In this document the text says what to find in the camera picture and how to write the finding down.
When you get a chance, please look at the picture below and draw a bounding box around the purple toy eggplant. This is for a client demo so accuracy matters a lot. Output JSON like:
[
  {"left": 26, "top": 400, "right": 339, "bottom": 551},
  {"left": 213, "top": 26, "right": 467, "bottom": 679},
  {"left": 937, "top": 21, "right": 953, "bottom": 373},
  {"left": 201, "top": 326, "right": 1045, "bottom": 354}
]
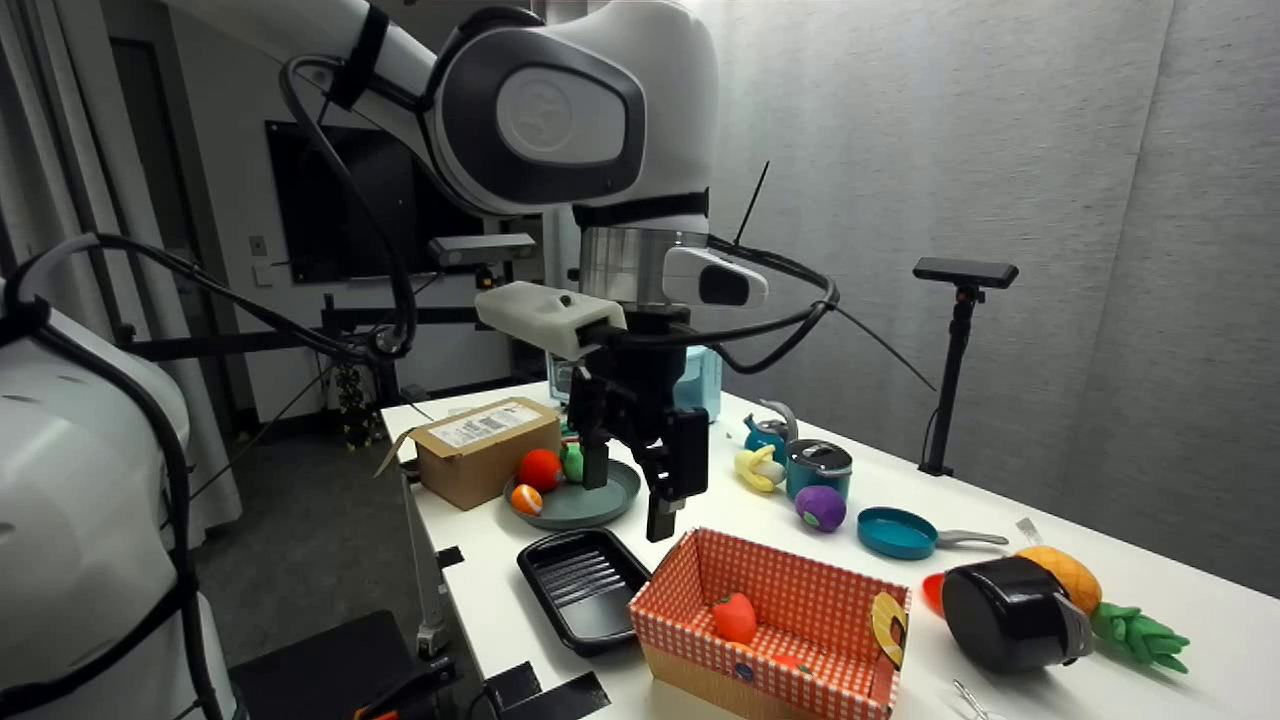
[{"left": 793, "top": 480, "right": 853, "bottom": 535}]

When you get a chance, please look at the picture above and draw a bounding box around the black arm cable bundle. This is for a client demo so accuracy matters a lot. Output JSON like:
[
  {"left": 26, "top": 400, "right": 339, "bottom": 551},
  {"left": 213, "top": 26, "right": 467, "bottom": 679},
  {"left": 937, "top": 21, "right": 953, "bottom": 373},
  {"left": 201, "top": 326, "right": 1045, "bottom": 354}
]
[{"left": 0, "top": 53, "right": 418, "bottom": 720}]

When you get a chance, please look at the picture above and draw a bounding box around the light blue toaster oven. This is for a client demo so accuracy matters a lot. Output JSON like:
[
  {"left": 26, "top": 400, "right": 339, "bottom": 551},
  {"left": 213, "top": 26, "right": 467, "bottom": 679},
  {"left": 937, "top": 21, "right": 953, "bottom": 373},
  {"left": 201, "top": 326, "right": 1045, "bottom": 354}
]
[{"left": 541, "top": 340, "right": 729, "bottom": 424}]

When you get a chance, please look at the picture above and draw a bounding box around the yellow toy piece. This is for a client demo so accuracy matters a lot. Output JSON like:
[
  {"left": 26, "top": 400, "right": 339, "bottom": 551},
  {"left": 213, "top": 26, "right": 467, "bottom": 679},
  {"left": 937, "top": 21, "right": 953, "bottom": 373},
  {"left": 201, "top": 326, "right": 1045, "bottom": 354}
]
[{"left": 731, "top": 446, "right": 788, "bottom": 502}]

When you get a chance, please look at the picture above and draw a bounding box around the grey camera bar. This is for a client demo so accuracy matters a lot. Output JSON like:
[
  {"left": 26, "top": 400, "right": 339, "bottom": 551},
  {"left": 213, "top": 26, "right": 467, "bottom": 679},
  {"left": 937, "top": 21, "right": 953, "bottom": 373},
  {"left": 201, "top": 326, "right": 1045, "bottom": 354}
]
[{"left": 427, "top": 234, "right": 541, "bottom": 294}]

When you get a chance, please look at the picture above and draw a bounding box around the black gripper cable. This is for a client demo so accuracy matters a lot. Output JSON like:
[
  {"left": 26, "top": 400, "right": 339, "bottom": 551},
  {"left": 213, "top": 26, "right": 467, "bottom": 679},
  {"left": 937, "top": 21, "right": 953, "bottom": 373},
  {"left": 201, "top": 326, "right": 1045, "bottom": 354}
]
[{"left": 604, "top": 236, "right": 844, "bottom": 379}]

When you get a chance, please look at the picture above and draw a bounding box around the red checkered basket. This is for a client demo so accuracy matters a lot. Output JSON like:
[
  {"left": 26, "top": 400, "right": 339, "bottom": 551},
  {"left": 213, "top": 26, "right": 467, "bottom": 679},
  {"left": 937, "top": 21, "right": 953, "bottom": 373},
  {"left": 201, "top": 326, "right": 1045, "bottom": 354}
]
[{"left": 623, "top": 524, "right": 911, "bottom": 720}]

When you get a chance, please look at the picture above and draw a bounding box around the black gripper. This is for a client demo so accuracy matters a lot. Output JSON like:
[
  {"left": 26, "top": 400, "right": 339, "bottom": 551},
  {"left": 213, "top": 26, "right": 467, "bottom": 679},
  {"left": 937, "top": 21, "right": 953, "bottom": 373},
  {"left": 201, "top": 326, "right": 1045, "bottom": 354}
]
[{"left": 572, "top": 312, "right": 711, "bottom": 544}]

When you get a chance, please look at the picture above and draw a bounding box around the yellow round toy slice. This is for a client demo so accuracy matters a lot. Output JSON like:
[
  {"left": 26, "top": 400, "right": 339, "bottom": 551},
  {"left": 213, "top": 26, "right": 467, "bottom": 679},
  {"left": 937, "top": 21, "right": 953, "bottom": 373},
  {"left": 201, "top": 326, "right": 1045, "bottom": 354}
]
[{"left": 866, "top": 589, "right": 911, "bottom": 673}]

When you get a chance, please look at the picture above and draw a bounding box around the black plastic tray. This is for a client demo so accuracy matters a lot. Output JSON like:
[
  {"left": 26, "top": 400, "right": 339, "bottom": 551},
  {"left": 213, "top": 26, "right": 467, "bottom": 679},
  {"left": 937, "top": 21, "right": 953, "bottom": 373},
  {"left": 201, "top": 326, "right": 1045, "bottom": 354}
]
[{"left": 517, "top": 529, "right": 651, "bottom": 657}]

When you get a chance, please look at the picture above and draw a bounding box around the brown cardboard box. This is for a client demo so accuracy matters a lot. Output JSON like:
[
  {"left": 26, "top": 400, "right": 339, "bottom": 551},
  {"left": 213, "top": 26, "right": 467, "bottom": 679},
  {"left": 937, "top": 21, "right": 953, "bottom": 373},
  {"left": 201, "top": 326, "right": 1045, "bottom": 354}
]
[{"left": 404, "top": 394, "right": 565, "bottom": 513}]

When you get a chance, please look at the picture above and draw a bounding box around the teal toy cup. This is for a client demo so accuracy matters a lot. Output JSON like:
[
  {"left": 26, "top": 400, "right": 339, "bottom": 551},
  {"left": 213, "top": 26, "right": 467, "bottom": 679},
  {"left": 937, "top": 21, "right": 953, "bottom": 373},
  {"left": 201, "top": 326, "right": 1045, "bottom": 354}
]
[{"left": 740, "top": 398, "right": 802, "bottom": 466}]

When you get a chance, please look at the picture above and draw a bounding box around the black camera on stand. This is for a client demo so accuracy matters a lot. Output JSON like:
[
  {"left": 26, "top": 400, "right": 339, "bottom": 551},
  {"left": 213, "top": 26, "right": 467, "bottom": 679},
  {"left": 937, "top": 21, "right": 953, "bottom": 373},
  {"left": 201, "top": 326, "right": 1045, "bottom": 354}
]
[{"left": 911, "top": 253, "right": 1024, "bottom": 480}]

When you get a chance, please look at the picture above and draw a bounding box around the red toy tomato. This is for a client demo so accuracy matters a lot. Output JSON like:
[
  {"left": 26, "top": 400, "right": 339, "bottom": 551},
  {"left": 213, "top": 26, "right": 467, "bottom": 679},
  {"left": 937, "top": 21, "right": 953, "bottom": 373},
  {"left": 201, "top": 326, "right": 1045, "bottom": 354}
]
[{"left": 517, "top": 446, "right": 567, "bottom": 498}]

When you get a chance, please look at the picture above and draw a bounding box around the black flat table bracket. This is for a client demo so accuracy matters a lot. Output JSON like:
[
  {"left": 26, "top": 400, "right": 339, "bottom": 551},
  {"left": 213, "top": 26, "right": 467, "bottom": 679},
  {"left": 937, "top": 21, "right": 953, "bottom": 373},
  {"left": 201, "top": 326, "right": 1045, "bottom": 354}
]
[{"left": 485, "top": 663, "right": 617, "bottom": 720}]

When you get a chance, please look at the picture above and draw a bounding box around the red-orange plush toy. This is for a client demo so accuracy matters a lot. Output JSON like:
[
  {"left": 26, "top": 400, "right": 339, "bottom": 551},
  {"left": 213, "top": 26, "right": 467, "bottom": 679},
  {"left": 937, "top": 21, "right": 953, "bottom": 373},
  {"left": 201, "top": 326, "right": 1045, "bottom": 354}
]
[{"left": 704, "top": 592, "right": 760, "bottom": 650}]

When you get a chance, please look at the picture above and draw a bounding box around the teal toy frying pan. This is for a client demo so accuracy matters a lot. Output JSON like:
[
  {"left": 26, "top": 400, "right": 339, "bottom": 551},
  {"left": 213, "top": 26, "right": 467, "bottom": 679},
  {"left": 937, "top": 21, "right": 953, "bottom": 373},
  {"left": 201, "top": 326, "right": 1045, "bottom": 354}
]
[{"left": 853, "top": 503, "right": 1011, "bottom": 566}]

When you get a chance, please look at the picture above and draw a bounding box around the black wall monitor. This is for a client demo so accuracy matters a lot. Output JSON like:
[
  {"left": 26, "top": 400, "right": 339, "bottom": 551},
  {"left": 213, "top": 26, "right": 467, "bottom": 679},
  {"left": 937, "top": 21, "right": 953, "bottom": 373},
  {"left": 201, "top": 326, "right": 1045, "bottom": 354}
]
[{"left": 260, "top": 116, "right": 545, "bottom": 289}]

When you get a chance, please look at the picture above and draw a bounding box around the green round plate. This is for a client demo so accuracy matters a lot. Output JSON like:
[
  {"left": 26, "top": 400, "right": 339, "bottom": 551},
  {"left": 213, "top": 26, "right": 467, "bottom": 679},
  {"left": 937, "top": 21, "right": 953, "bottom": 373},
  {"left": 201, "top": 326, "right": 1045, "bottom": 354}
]
[{"left": 512, "top": 457, "right": 642, "bottom": 535}]

